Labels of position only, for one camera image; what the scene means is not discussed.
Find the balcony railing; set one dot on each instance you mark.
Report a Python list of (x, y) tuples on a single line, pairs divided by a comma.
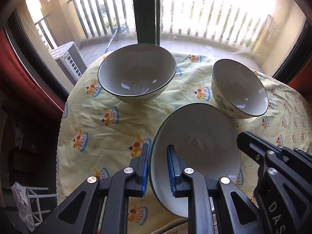
[(80, 20)]

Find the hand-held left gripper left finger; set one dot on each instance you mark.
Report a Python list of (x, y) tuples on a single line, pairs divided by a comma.
[(145, 175)]

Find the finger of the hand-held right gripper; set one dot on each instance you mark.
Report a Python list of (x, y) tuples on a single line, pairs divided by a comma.
[(256, 146)]

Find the yellow printed tablecloth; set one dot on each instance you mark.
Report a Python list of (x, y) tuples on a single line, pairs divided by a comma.
[(97, 126)]

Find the white metal rack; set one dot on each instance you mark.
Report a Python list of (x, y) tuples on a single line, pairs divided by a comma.
[(36, 189)]

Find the red curtain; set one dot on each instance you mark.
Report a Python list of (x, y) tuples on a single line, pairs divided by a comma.
[(14, 61), (303, 85)]

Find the white crumpled cloth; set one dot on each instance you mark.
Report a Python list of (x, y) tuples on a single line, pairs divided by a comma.
[(20, 204)]

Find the floral ceramic bowl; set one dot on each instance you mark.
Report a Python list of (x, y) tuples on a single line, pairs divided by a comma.
[(207, 131), (136, 65), (234, 85)]

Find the thin white pole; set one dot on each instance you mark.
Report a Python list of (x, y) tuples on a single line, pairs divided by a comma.
[(110, 42)]

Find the dark wooden furniture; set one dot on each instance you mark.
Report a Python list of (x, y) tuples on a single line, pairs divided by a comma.
[(26, 146)]

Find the white outdoor air conditioner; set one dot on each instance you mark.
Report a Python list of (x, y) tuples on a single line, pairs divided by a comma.
[(69, 59)]

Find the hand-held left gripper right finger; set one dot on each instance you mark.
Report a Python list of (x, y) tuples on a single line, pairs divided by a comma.
[(171, 175)]

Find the dark window frame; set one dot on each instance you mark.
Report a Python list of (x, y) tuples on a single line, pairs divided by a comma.
[(146, 17)]

